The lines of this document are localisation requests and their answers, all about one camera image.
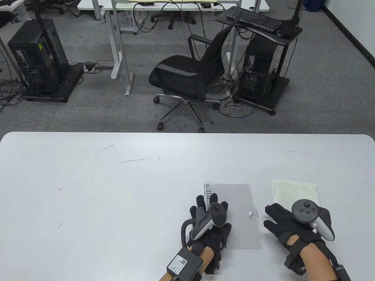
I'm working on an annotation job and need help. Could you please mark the person's right hand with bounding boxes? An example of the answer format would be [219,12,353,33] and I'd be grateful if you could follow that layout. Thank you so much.
[264,203,336,273]

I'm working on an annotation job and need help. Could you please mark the person's left hand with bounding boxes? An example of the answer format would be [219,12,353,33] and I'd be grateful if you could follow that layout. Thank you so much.
[187,195,232,275]

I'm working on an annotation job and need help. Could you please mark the grey and white controller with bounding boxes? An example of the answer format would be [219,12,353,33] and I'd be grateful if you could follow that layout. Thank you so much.
[292,199,335,242]
[191,202,228,240]

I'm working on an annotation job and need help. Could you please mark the stack of lined loose-leaf paper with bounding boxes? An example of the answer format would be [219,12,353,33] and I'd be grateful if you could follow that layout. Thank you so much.
[272,179,320,210]

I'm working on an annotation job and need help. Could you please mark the clear plastic ring binder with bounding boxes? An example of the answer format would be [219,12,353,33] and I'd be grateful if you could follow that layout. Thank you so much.
[203,181,263,250]

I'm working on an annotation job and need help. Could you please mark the person's left forearm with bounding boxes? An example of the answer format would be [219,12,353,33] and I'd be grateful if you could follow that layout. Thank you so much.
[160,245,215,281]

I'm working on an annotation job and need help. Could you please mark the person's right forearm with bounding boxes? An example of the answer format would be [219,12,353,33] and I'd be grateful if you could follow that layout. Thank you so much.
[298,243,342,281]

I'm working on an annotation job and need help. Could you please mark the black wrist sensor box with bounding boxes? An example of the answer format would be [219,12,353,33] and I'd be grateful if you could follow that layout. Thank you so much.
[167,247,203,277]
[334,263,351,281]

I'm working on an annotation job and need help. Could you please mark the black rolling computer cart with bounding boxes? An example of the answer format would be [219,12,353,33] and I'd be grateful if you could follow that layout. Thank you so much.
[216,7,303,116]

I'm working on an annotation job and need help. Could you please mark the black computer tower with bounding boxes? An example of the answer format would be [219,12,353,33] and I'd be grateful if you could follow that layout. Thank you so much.
[7,18,70,97]
[238,32,278,101]

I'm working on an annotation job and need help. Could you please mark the black mesh office chair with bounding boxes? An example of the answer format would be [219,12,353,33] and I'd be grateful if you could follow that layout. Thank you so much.
[148,18,238,133]

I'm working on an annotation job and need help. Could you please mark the black keyboard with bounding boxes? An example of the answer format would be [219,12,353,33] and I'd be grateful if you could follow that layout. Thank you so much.
[226,7,282,33]

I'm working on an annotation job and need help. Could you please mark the black rolling computer stand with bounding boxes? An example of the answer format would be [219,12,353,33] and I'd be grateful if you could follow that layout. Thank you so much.
[21,0,85,103]

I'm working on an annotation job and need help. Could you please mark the dark blue bag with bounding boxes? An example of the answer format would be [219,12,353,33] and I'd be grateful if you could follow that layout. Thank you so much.
[303,0,326,12]

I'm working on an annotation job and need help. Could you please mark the black chair wheel base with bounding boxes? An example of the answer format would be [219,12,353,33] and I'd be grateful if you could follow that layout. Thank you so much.
[38,0,65,15]
[150,10,196,30]

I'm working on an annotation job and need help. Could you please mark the white rolling cabinet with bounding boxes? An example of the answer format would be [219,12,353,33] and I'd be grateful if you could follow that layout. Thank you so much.
[118,10,146,35]

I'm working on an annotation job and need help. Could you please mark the white background desk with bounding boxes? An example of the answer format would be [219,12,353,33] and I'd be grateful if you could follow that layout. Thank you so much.
[0,0,27,84]
[77,0,270,80]

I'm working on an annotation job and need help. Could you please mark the tangle of black floor cables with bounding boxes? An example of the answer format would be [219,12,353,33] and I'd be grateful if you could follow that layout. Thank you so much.
[0,78,25,114]
[209,72,257,119]

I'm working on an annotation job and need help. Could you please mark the aluminium frame post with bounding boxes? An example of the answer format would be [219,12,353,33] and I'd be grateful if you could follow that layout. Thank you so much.
[111,0,134,96]

